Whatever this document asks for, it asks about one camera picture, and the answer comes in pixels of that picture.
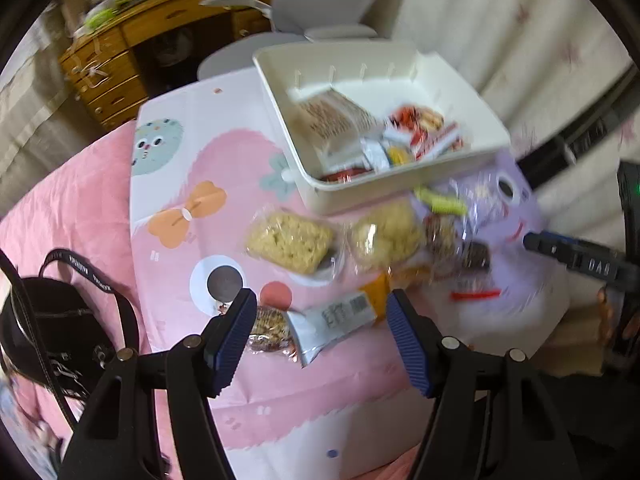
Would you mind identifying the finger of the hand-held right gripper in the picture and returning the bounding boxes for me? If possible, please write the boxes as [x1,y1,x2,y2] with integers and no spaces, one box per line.
[522,230,640,291]

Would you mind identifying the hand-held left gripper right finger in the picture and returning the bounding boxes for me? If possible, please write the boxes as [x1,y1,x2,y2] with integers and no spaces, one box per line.
[386,287,583,480]

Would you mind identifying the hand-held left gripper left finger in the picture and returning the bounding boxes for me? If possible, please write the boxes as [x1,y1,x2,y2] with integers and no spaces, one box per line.
[60,287,258,480]

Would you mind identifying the small nut bar packet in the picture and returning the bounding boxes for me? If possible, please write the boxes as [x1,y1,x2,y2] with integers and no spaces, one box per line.
[247,305,296,356]
[424,215,461,261]

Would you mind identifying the white and orange bar packet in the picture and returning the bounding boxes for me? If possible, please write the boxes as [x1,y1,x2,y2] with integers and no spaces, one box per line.
[285,272,393,368]

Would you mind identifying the brown brownie packet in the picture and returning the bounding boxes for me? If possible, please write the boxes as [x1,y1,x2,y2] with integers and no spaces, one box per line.
[452,240,501,303]

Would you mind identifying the clear pack white sweets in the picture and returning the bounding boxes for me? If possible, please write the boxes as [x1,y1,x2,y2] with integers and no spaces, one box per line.
[460,170,506,231]

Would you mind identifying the clear rice cracker packet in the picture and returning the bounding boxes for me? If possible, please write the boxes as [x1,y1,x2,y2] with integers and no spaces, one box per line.
[347,205,433,288]
[245,212,336,276]

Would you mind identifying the green snack packet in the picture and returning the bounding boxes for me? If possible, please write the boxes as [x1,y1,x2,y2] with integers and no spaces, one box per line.
[414,186,468,215]

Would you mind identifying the white plastic storage box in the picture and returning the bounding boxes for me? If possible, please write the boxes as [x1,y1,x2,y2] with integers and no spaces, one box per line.
[252,40,512,213]

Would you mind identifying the red and white wafer packet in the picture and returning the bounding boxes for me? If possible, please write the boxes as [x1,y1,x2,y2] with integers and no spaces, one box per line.
[385,122,463,158]

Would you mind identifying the blue snack packet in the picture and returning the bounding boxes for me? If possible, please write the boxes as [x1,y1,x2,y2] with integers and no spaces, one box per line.
[359,137,392,171]

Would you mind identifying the clear pastry packet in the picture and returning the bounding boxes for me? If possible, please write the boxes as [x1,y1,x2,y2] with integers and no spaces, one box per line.
[287,87,381,158]

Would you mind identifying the person's right hand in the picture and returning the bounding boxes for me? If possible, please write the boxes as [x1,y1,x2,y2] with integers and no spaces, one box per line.
[596,286,619,361]

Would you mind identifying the cartoon printed tablecloth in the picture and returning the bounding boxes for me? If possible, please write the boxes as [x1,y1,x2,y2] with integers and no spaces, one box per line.
[129,67,571,476]

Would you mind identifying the black handbag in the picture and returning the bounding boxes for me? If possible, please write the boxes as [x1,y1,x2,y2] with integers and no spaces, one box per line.
[0,247,141,461]

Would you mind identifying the pink blanket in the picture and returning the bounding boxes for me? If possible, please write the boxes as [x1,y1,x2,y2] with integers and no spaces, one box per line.
[0,120,166,480]

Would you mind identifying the white floral curtain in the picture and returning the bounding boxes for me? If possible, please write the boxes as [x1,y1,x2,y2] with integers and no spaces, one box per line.
[390,0,640,281]

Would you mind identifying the white lace cover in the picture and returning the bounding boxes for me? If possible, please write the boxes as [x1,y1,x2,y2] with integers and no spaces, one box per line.
[0,10,101,216]

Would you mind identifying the trash bag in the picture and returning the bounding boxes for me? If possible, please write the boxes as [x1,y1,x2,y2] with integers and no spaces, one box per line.
[152,27,196,66]

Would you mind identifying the wooden desk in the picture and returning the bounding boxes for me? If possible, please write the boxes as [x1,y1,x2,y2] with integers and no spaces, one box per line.
[57,0,281,128]

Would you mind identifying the green tissue pack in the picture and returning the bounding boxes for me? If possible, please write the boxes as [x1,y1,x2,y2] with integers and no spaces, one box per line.
[82,7,113,28]

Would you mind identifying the white charger cable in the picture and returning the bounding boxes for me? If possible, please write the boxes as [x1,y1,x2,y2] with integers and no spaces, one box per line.
[72,52,108,91]

